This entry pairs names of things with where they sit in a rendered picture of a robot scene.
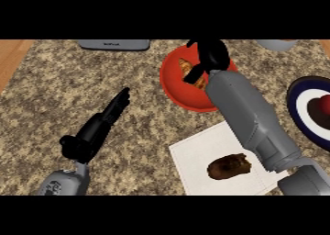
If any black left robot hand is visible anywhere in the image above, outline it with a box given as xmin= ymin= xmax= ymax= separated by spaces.
xmin=57 ymin=86 xmax=131 ymax=165

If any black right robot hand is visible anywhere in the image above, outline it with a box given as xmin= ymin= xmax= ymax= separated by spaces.
xmin=183 ymin=39 xmax=233 ymax=84

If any golden croissant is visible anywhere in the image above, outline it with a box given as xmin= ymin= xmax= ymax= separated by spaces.
xmin=177 ymin=58 xmax=208 ymax=91

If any red bowl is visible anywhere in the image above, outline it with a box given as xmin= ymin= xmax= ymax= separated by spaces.
xmin=158 ymin=47 xmax=239 ymax=113

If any pale grey round container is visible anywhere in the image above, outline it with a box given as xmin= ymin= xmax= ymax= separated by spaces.
xmin=256 ymin=39 xmax=301 ymax=52

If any flat grey appliance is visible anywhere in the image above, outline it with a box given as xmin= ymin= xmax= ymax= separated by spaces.
xmin=75 ymin=39 xmax=152 ymax=51

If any navy and white plate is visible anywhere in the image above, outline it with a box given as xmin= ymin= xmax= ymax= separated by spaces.
xmin=286 ymin=75 xmax=330 ymax=152

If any dark brown bread roll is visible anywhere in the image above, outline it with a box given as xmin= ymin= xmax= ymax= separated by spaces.
xmin=206 ymin=152 xmax=253 ymax=181

